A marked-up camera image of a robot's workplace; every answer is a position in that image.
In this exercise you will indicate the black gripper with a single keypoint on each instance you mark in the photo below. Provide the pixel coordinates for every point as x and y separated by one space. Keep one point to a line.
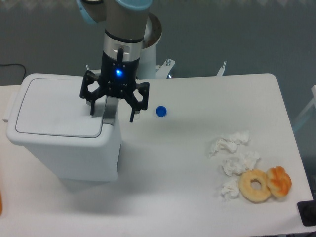
118 76

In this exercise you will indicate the white trash can with lid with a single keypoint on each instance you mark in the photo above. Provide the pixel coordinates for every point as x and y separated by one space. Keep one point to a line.
50 120

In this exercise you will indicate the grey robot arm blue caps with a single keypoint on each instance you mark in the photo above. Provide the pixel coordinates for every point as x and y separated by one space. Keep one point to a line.
123 41

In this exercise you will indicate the blue bottle cap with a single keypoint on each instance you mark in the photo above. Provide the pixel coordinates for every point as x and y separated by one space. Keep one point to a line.
161 111

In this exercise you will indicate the crumpled white tissue top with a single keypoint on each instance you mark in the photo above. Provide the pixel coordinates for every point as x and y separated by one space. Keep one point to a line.
229 143

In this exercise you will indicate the crumpled white tissue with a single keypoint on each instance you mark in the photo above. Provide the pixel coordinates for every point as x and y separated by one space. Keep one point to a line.
240 164
229 143
230 190

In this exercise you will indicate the crumpled white tissue middle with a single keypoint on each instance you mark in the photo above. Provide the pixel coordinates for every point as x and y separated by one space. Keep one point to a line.
240 164

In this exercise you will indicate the crumpled white tissue bottom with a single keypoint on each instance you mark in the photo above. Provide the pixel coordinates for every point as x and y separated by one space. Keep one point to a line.
230 190

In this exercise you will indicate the orange object at left edge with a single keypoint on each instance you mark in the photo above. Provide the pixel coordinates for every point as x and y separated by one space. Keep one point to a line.
1 205

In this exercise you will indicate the orange twisted bread roll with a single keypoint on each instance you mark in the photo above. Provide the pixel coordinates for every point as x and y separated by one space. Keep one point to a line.
278 181

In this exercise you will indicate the black device at table edge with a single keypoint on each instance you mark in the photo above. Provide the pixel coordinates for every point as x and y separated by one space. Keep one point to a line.
307 211

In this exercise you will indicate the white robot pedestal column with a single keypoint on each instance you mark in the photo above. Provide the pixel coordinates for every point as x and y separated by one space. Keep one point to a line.
147 63

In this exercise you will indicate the ring doughnut bread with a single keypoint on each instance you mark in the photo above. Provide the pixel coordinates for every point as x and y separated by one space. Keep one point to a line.
253 185

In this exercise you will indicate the white frame at right edge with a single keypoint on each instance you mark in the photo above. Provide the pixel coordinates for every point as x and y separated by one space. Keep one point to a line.
306 113

